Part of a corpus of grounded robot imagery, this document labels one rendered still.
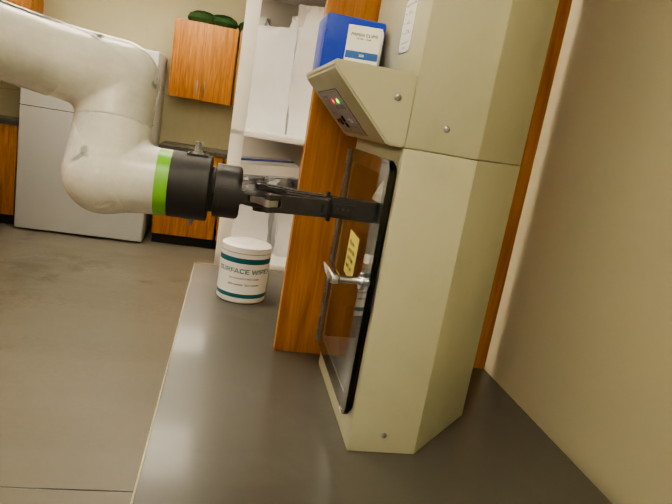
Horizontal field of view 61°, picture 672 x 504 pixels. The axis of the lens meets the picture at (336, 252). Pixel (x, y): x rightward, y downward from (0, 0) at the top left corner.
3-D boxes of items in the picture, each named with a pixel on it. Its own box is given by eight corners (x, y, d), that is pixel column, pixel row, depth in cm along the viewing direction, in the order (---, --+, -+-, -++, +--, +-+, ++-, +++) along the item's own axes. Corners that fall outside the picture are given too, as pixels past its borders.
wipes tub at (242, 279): (263, 291, 162) (270, 239, 159) (265, 306, 150) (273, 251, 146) (216, 286, 159) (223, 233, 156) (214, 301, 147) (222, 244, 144)
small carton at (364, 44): (377, 75, 89) (384, 35, 88) (375, 71, 84) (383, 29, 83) (345, 70, 90) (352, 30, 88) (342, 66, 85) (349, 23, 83)
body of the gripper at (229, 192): (214, 165, 76) (284, 176, 78) (216, 160, 84) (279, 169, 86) (208, 220, 78) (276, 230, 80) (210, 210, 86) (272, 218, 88)
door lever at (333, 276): (350, 274, 97) (353, 259, 96) (361, 291, 88) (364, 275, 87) (319, 270, 96) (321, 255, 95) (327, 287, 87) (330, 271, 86)
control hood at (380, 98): (357, 137, 110) (366, 83, 108) (405, 148, 79) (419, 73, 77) (298, 127, 108) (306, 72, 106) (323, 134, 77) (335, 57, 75)
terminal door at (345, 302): (321, 342, 118) (354, 147, 110) (348, 419, 89) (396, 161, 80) (317, 342, 118) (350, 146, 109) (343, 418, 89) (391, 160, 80)
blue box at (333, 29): (364, 82, 106) (373, 31, 104) (377, 79, 97) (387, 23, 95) (311, 72, 104) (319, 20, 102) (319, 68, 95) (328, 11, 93)
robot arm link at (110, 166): (67, 212, 82) (44, 203, 71) (79, 126, 83) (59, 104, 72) (168, 225, 85) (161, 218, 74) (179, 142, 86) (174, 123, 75)
